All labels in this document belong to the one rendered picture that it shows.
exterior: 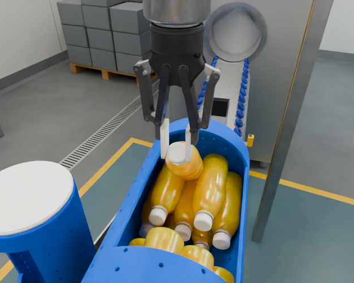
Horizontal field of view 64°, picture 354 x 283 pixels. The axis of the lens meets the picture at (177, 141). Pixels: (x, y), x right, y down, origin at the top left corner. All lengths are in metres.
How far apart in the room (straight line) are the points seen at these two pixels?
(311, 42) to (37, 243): 1.15
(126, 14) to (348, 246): 3.06
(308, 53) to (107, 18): 2.85
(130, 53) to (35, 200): 3.02
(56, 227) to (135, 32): 2.97
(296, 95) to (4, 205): 1.14
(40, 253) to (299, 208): 1.84
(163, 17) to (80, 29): 3.73
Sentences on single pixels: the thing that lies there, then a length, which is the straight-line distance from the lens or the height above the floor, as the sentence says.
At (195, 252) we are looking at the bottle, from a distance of 0.56.
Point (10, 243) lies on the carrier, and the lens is 0.87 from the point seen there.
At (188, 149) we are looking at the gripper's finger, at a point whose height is 1.33.
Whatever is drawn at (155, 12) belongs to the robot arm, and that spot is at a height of 1.55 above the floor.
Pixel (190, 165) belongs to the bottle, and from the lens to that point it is 0.55.
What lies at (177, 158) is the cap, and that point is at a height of 1.30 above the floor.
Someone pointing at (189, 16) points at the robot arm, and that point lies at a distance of 0.37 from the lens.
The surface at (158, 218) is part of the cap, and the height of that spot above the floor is 1.11.
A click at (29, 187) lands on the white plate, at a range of 0.93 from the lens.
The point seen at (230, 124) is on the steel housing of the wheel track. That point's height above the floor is 0.93.
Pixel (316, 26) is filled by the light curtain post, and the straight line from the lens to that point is 1.24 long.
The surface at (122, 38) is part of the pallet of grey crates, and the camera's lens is 3.72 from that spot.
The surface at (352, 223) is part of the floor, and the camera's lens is 2.39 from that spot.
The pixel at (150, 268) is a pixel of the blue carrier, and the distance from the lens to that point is 0.45.
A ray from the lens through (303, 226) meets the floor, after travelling 2.21.
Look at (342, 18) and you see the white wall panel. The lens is 5.09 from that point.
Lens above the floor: 1.63
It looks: 36 degrees down
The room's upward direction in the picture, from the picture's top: straight up
